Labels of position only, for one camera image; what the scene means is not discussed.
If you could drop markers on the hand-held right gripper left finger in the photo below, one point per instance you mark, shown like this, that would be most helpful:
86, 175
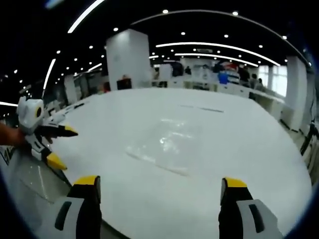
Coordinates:
82, 211

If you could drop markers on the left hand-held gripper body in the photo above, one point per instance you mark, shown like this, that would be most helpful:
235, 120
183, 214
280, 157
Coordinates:
29, 115

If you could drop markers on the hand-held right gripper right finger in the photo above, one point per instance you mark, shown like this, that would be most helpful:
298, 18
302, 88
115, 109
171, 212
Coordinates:
239, 211

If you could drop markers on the clear resealable plastic bag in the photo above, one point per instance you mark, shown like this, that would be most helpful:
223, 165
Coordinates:
162, 147

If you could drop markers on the dark chair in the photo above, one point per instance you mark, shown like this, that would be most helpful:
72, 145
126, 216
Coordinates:
124, 83

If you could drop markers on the white square pillar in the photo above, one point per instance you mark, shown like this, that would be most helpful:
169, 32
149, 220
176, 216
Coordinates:
128, 59
296, 92

